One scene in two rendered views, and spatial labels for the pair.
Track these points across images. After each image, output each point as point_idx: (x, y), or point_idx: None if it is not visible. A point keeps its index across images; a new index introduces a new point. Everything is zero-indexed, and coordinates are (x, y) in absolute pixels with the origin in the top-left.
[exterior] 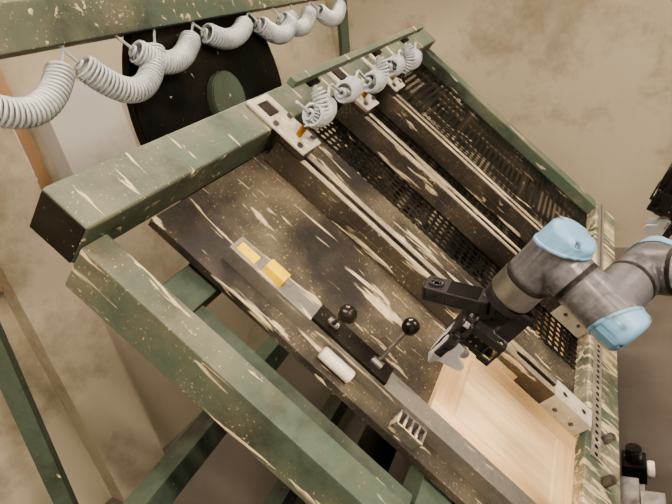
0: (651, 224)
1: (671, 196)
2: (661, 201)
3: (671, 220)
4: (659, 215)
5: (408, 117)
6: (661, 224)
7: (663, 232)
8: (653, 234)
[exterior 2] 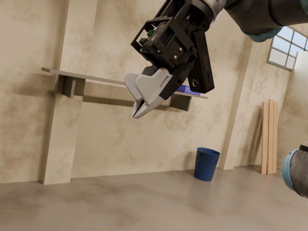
0: (147, 75)
1: (184, 31)
2: (172, 36)
3: (170, 72)
4: (165, 58)
5: None
6: (159, 77)
7: (160, 90)
8: (146, 92)
